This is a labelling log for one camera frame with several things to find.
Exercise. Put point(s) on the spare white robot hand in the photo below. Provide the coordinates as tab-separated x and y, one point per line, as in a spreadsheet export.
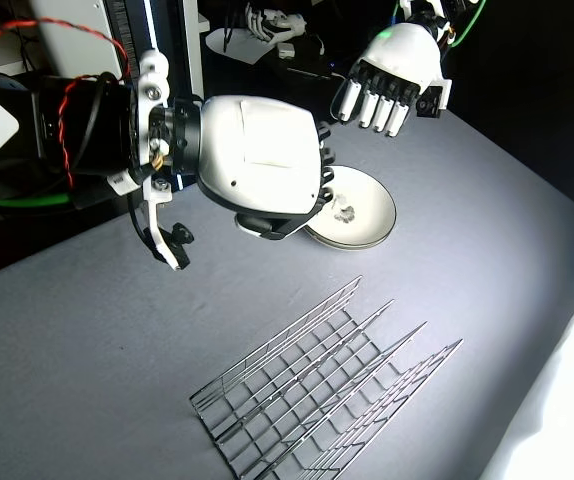
277	22

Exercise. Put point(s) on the white paper sheet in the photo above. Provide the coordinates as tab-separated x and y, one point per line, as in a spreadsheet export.
239	47

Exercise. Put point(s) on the small white box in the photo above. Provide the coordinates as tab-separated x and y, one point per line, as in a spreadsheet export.
286	50

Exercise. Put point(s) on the grey table cloth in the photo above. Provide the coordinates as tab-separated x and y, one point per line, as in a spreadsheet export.
117	350

